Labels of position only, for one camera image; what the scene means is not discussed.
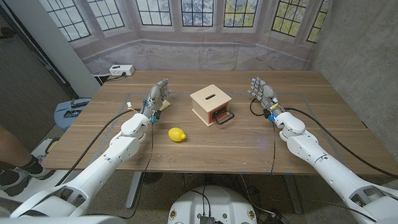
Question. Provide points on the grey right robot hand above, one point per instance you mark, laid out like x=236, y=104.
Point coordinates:
x=264, y=93

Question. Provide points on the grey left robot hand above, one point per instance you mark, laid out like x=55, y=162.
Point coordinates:
x=155, y=96

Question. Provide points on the wooden box with slot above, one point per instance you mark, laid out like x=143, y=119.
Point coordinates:
x=206, y=93

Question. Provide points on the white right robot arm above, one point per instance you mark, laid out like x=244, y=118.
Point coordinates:
x=329, y=168

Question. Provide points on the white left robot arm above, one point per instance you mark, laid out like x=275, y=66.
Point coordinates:
x=102, y=165

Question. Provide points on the yellow lemon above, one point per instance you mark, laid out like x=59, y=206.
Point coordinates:
x=176, y=134

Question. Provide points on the beige wooden block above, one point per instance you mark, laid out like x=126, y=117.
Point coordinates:
x=166, y=105

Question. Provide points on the white power strip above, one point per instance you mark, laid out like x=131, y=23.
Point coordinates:
x=121, y=70

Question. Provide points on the printed window backdrop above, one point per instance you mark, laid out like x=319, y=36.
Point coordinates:
x=192, y=53

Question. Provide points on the black flat device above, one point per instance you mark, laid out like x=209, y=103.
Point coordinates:
x=73, y=113

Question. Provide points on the grey table leg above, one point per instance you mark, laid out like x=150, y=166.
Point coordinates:
x=133, y=189
x=293, y=194

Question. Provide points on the blue round stool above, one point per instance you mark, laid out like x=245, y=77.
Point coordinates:
x=62, y=119

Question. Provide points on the white robot torso base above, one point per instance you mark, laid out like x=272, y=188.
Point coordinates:
x=214, y=202

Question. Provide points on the person leg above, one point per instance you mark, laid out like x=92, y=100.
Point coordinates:
x=12, y=149

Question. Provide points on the white robot chest rim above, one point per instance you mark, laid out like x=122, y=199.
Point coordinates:
x=62, y=220

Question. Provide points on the black and white shoe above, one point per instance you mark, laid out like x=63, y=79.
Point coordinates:
x=15, y=183

